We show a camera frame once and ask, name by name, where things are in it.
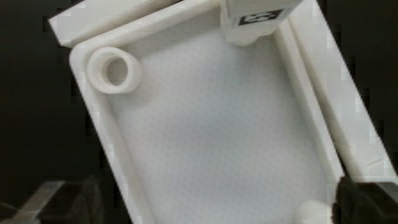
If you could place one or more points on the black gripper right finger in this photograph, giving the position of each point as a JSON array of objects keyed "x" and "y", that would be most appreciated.
[{"x": 367, "y": 202}]

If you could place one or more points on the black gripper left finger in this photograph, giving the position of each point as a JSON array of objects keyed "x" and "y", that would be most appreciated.
[{"x": 65, "y": 204}]

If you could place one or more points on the white desk tabletop tray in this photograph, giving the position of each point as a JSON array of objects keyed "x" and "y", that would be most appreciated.
[{"x": 209, "y": 122}]

